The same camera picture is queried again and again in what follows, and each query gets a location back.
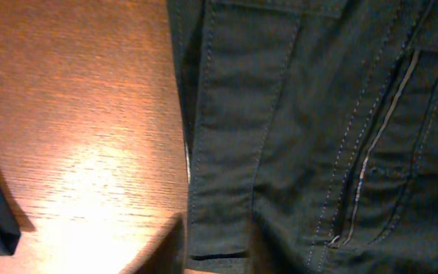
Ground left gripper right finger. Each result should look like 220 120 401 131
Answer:
246 223 297 274

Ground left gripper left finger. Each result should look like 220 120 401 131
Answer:
121 215 186 274

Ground dark green shorts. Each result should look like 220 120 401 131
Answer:
167 0 438 273

